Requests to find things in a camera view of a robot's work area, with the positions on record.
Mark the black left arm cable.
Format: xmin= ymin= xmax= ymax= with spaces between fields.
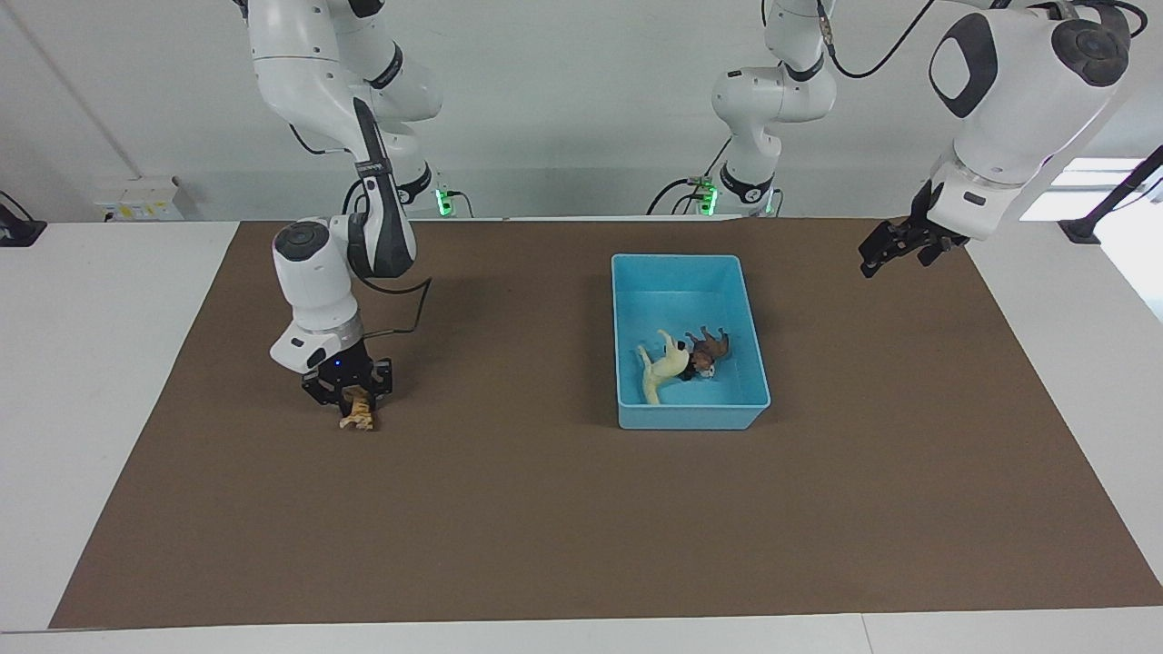
xmin=813 ymin=0 xmax=1151 ymax=81

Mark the black stand base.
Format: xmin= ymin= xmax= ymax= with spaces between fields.
xmin=0 ymin=191 xmax=47 ymax=248

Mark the black right base cable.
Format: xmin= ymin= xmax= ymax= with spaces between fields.
xmin=340 ymin=174 xmax=473 ymax=221

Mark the black base cable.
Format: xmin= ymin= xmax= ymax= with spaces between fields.
xmin=646 ymin=134 xmax=735 ymax=217
xmin=340 ymin=174 xmax=473 ymax=221

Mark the brown table mat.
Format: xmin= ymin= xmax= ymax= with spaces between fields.
xmin=47 ymin=216 xmax=1163 ymax=629

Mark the cream llama toy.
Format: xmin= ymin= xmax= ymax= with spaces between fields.
xmin=635 ymin=329 xmax=692 ymax=408

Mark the black left base cable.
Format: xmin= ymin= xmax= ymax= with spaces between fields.
xmin=646 ymin=134 xmax=735 ymax=217

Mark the light blue storage box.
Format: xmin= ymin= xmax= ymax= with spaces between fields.
xmin=611 ymin=253 xmax=771 ymax=431

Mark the orange striped tiger toy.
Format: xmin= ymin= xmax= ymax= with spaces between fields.
xmin=339 ymin=389 xmax=379 ymax=431

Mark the brown lion toy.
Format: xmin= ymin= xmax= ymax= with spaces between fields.
xmin=683 ymin=326 xmax=731 ymax=372

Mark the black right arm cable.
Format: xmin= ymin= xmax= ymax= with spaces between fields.
xmin=349 ymin=163 xmax=433 ymax=342

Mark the white wall socket box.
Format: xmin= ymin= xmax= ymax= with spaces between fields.
xmin=94 ymin=176 xmax=184 ymax=223

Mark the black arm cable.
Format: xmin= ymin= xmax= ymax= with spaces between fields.
xmin=349 ymin=163 xmax=433 ymax=342
xmin=813 ymin=0 xmax=1151 ymax=81

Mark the black camera stand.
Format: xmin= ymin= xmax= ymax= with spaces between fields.
xmin=1059 ymin=144 xmax=1163 ymax=246

